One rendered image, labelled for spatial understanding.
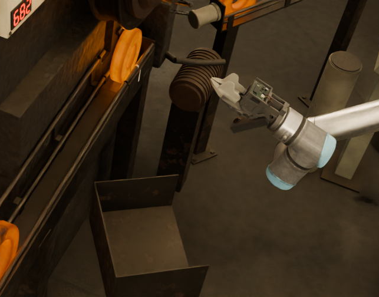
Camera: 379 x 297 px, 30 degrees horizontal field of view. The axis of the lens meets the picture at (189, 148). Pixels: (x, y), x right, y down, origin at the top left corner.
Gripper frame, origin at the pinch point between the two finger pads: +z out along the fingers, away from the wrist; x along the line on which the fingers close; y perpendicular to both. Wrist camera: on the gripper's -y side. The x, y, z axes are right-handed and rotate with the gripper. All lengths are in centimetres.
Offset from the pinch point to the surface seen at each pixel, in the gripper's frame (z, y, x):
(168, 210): -6.7, -12.6, 34.8
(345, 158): -65, -47, -63
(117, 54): 25.2, -5.0, 6.2
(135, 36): 24.0, -2.6, -1.3
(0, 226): 24, -6, 68
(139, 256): -6, -14, 50
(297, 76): -41, -66, -116
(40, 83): 34.8, 1.6, 35.8
